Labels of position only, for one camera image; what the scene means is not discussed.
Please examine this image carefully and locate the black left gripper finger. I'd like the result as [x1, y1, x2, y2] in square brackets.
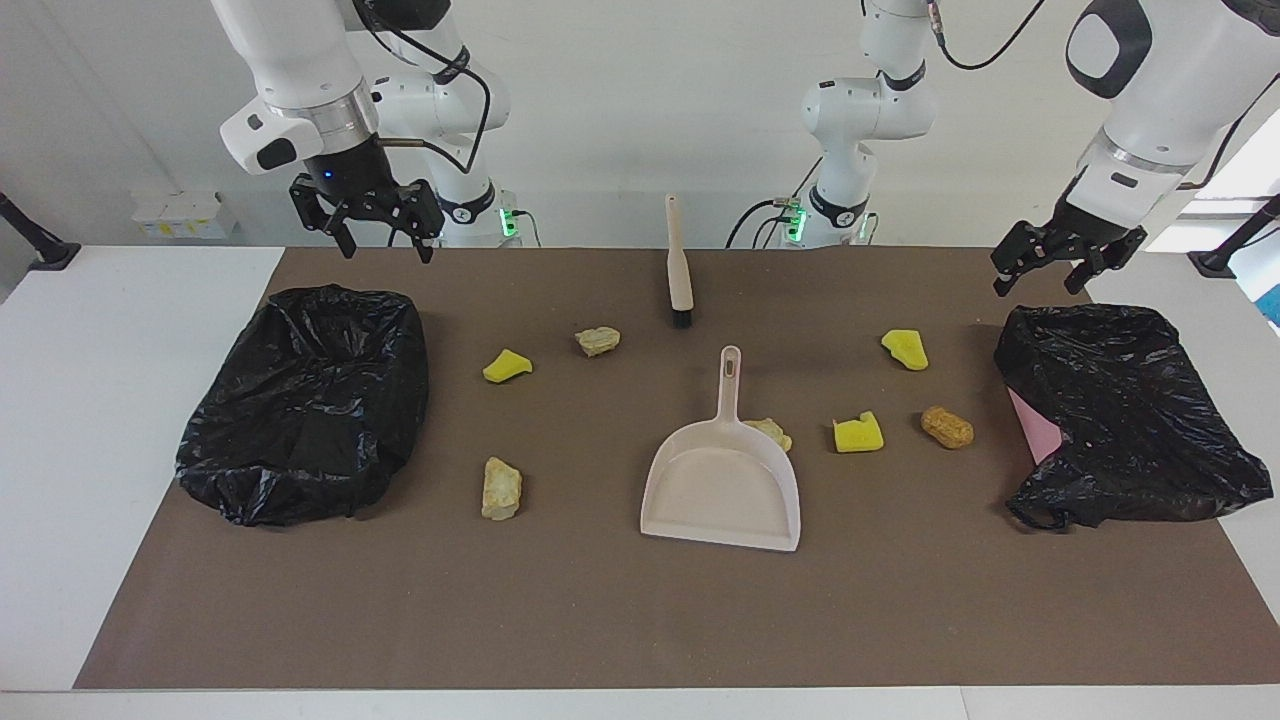
[991, 222, 1056, 298]
[1063, 228, 1149, 296]

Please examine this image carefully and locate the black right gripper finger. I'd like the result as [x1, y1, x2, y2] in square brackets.
[290, 175, 359, 260]
[390, 180, 445, 264]

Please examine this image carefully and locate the yellow sponge chunk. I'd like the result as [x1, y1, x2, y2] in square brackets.
[880, 329, 930, 372]

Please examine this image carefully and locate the yellow sponge wedge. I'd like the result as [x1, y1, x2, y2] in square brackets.
[482, 348, 534, 385]

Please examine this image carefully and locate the brown sponge lump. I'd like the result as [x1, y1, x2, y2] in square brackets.
[920, 405, 975, 450]

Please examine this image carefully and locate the notched yellow sponge piece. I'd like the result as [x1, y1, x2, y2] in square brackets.
[832, 410, 886, 454]

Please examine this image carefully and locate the beige brush with black bristles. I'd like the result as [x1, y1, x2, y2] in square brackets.
[665, 194, 695, 331]

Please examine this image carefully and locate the long beige sponge piece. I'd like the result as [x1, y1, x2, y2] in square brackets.
[481, 457, 524, 522]

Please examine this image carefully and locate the beige plastic dustpan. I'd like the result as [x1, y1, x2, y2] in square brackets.
[640, 345, 802, 553]

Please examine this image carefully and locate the black bag lined bin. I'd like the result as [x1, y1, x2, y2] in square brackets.
[176, 284, 431, 528]

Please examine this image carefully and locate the pink plastic bin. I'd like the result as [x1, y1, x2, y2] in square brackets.
[1007, 388, 1065, 466]

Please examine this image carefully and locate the black clamp stand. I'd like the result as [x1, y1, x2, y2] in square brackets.
[1187, 195, 1280, 279]
[0, 192, 82, 272]

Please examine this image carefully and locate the white power strip box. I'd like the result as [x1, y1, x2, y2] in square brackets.
[131, 190, 239, 241]

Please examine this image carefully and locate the brown table mat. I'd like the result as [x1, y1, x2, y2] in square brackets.
[73, 247, 1280, 691]

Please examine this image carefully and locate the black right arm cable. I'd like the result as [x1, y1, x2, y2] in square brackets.
[355, 0, 494, 176]

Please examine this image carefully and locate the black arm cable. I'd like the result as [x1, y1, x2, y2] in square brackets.
[925, 0, 1280, 191]
[355, 0, 494, 176]

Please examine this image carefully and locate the black bag with loop handle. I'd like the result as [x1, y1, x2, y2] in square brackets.
[994, 304, 1274, 531]

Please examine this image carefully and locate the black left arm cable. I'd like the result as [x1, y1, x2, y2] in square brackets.
[925, 0, 1280, 191]

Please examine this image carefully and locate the black left base cable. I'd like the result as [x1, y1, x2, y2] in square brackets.
[726, 155, 826, 249]

